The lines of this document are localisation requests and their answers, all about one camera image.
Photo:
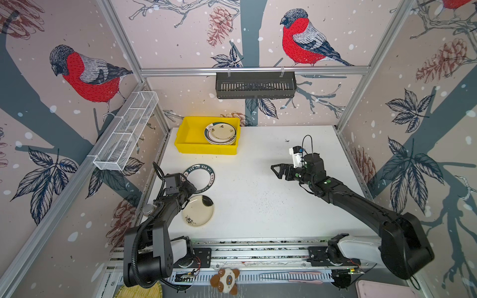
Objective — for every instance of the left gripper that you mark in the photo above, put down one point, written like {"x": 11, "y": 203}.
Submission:
{"x": 189, "y": 186}

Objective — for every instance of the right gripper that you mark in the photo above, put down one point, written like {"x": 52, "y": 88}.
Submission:
{"x": 290, "y": 167}

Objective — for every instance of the large green red rimmed plate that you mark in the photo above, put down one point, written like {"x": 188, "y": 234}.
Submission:
{"x": 220, "y": 139}

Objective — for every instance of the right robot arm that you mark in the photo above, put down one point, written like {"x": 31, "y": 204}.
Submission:
{"x": 401, "y": 244}

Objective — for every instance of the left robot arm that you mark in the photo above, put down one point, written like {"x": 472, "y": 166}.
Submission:
{"x": 148, "y": 254}

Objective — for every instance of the yellow plastic bin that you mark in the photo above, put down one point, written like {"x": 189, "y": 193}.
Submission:
{"x": 191, "y": 136}

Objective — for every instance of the dark green lettered rim plate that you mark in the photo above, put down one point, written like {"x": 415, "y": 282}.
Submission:
{"x": 201, "y": 176}

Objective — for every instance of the cream plate with dark spot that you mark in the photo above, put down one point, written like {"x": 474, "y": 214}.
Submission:
{"x": 199, "y": 211}

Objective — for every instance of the spice jar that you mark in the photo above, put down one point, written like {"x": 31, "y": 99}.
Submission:
{"x": 148, "y": 209}

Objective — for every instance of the black hanging basket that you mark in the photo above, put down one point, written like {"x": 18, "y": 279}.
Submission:
{"x": 257, "y": 85}

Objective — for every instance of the panda plush toy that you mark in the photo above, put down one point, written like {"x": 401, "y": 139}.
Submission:
{"x": 225, "y": 281}

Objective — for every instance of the yellow bamboo mat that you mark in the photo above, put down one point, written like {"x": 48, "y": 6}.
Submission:
{"x": 137, "y": 292}

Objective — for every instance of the pink tray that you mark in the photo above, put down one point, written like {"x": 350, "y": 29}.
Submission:
{"x": 370, "y": 289}

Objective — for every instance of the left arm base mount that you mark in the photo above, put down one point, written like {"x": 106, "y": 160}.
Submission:
{"x": 187, "y": 256}

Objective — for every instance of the white wire mesh basket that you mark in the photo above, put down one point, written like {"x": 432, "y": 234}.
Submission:
{"x": 120, "y": 144}

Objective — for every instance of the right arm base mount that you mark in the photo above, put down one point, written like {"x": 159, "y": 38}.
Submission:
{"x": 330, "y": 255}

